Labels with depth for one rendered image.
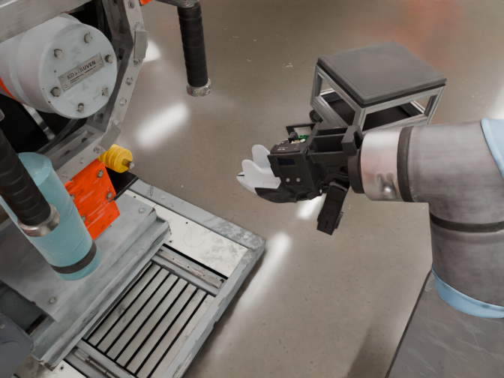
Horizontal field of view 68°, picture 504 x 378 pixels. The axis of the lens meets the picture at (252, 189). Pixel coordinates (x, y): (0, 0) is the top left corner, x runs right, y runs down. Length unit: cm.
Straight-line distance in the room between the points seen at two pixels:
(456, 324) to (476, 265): 54
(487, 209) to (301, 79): 180
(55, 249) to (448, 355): 81
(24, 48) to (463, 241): 56
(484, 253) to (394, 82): 117
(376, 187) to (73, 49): 42
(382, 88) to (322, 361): 98
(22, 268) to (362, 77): 131
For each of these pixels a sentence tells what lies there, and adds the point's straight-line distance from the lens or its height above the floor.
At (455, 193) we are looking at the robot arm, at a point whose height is 83.
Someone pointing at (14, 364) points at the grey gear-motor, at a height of 28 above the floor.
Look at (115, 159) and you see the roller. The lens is 91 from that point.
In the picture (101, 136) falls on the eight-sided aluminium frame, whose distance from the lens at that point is 85.
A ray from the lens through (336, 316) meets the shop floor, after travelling 125.
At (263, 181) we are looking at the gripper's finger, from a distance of 55.
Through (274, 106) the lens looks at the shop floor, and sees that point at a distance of 193.
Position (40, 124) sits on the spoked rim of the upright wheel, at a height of 65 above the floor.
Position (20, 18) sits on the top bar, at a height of 96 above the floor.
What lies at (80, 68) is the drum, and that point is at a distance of 58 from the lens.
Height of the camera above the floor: 112
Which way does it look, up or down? 48 degrees down
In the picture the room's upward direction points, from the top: straight up
